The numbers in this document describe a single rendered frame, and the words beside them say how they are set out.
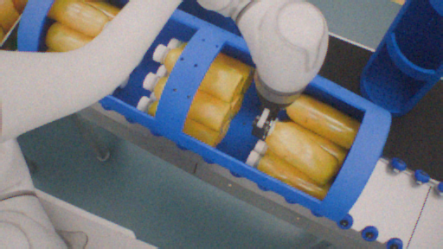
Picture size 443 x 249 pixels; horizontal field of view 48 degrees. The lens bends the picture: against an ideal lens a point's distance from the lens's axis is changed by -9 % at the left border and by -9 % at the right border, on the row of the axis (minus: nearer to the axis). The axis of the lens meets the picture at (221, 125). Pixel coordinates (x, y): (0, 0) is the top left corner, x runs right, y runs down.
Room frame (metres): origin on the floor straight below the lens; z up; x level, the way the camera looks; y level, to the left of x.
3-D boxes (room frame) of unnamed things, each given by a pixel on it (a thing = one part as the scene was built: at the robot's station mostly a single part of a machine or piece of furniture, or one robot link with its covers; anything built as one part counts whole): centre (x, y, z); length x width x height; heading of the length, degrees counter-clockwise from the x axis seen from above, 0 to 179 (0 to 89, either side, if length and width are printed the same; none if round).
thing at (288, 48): (0.39, -0.08, 1.56); 0.13 x 0.11 x 0.16; 33
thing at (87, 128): (0.60, 0.50, 0.31); 0.06 x 0.06 x 0.63; 68
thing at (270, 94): (0.38, -0.09, 1.45); 0.09 x 0.09 x 0.06
